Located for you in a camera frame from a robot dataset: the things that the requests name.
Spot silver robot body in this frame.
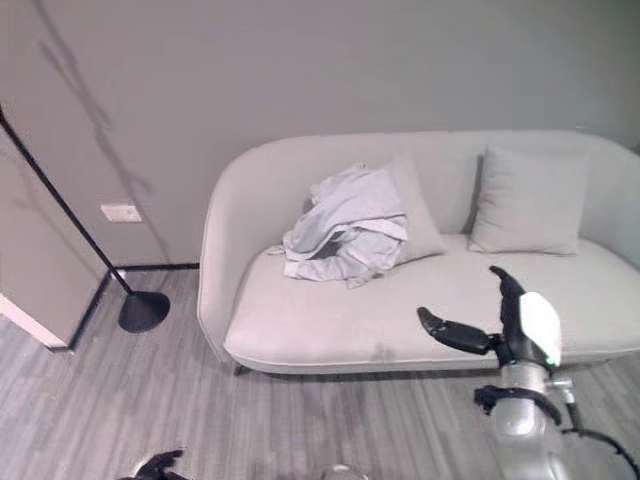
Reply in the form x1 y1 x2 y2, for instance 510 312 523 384
319 463 369 480

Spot crumpled light blue clothes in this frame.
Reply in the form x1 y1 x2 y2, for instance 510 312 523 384
267 162 409 290

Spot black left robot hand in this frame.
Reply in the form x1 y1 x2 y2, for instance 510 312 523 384
119 448 185 480

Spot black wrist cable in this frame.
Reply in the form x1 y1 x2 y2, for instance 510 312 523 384
559 399 640 474

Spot white wall socket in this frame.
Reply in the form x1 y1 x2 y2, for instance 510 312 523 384
100 202 142 223

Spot light grey sofa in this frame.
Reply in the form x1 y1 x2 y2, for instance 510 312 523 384
197 129 640 377

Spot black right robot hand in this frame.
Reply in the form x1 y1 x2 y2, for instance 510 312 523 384
416 265 563 369

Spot black clothes rack stand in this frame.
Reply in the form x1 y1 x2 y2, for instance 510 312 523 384
0 102 172 335

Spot grey square cushion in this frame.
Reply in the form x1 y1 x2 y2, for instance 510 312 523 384
388 151 448 265
467 145 591 257

